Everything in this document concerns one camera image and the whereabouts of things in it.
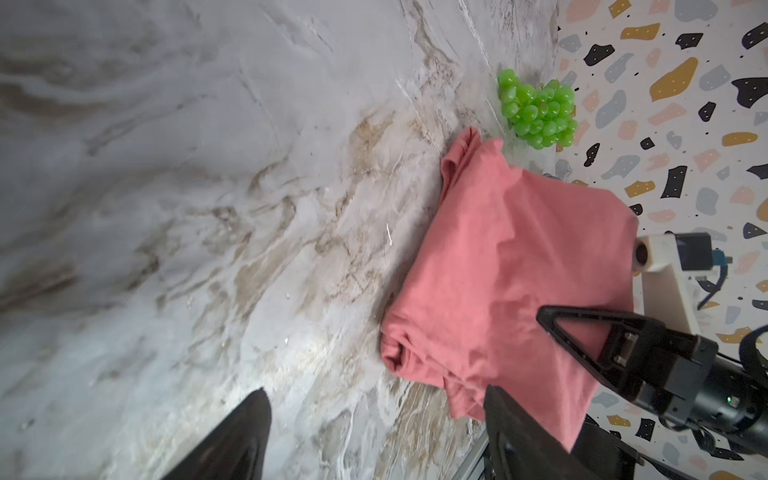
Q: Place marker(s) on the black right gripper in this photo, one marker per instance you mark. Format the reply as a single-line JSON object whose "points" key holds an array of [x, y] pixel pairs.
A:
{"points": [[680, 378]]}

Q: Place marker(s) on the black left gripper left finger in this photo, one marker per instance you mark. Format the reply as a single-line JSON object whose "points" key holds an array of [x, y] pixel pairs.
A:
{"points": [[235, 448]]}

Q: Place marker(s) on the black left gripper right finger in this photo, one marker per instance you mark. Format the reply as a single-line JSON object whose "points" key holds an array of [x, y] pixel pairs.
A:
{"points": [[520, 448]]}

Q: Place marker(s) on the pink t-shirt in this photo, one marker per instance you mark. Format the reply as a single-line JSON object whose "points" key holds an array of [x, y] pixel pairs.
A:
{"points": [[505, 242]]}

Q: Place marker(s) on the green plastic grape bunch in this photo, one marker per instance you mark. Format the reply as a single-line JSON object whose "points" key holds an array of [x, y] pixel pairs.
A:
{"points": [[543, 117]]}

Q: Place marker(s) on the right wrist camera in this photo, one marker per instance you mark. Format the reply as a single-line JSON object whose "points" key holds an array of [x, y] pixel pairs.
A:
{"points": [[664, 264]]}

